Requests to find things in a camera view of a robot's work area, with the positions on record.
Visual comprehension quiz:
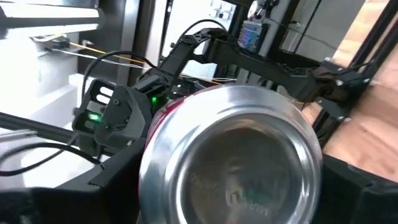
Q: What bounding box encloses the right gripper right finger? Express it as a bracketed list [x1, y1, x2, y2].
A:
[312, 154, 398, 224]

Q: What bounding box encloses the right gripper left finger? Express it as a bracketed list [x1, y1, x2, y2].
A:
[0, 138, 147, 224]

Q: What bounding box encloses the red soda can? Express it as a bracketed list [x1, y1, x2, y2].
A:
[138, 84, 324, 224]

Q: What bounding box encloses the computer keyboard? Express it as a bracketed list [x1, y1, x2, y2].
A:
[238, 20, 264, 52]

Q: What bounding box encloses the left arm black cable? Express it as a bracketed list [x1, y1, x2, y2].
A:
[0, 19, 229, 177]

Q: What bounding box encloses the yellow cable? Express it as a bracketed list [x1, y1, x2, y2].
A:
[70, 42, 237, 85]

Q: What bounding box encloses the black table frame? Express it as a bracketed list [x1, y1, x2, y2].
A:
[0, 0, 398, 147]

